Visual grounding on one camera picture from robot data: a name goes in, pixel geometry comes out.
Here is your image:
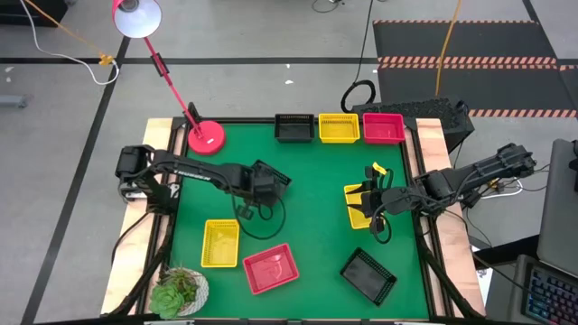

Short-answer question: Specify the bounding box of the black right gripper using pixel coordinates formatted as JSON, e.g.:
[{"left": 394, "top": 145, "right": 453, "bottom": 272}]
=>
[{"left": 346, "top": 165, "right": 388, "bottom": 234}]

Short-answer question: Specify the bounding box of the black plastic basket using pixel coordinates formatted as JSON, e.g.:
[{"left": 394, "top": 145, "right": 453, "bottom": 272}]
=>
[
  {"left": 339, "top": 246, "right": 398, "bottom": 307},
  {"left": 250, "top": 158, "right": 293, "bottom": 207},
  {"left": 274, "top": 113, "right": 315, "bottom": 144}
]

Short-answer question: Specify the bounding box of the yellow plastic basket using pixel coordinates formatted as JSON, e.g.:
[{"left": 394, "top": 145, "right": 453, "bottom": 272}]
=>
[
  {"left": 318, "top": 112, "right": 361, "bottom": 144},
  {"left": 343, "top": 183, "right": 377, "bottom": 230},
  {"left": 200, "top": 218, "right": 241, "bottom": 269}
]

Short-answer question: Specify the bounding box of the red desk lamp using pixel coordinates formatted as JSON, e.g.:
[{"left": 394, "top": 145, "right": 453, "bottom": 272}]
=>
[{"left": 111, "top": 0, "right": 227, "bottom": 157}]

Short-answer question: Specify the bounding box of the green table mat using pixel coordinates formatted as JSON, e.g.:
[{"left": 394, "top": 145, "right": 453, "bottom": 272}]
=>
[{"left": 170, "top": 122, "right": 430, "bottom": 320}]

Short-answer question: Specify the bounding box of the succulent plant in white pot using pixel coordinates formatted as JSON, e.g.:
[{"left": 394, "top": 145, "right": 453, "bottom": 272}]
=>
[{"left": 148, "top": 265, "right": 210, "bottom": 320}]

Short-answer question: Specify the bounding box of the black striped-edge floor mat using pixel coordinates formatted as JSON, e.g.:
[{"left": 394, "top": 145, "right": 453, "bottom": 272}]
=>
[
  {"left": 372, "top": 18, "right": 561, "bottom": 65},
  {"left": 377, "top": 63, "right": 578, "bottom": 119}
]

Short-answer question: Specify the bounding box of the grey laptop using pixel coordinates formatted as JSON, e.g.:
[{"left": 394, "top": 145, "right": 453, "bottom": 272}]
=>
[{"left": 536, "top": 138, "right": 578, "bottom": 279}]

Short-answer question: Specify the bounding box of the backlit black keyboard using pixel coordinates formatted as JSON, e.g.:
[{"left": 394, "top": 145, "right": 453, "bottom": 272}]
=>
[{"left": 521, "top": 264, "right": 578, "bottom": 325}]

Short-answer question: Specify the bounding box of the black cabinet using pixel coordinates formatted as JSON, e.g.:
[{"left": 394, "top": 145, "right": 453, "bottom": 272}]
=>
[{"left": 0, "top": 0, "right": 69, "bottom": 27}]

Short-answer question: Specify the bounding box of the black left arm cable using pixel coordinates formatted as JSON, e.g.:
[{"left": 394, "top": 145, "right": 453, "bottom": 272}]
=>
[{"left": 232, "top": 193, "right": 288, "bottom": 241}]

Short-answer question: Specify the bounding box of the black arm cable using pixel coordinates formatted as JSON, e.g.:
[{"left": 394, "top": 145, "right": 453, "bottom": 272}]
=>
[
  {"left": 368, "top": 215, "right": 393, "bottom": 246},
  {"left": 232, "top": 193, "right": 288, "bottom": 241}
]

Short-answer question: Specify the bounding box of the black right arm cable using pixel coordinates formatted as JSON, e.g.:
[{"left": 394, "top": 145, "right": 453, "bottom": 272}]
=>
[{"left": 368, "top": 215, "right": 393, "bottom": 246}]

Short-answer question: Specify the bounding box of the black looped floor cable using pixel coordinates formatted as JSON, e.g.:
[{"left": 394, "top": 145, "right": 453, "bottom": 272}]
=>
[{"left": 339, "top": 0, "right": 378, "bottom": 114}]

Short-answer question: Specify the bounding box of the white cable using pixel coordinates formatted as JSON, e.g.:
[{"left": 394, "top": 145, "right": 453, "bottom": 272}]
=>
[
  {"left": 20, "top": 0, "right": 121, "bottom": 87},
  {"left": 480, "top": 179, "right": 523, "bottom": 200}
]

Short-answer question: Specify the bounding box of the yellow hanging cable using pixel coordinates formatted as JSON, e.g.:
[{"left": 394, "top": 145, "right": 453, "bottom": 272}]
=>
[{"left": 433, "top": 0, "right": 466, "bottom": 97}]

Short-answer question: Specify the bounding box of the yellow cable with plug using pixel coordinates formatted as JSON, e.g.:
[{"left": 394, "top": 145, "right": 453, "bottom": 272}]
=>
[{"left": 24, "top": 0, "right": 114, "bottom": 67}]

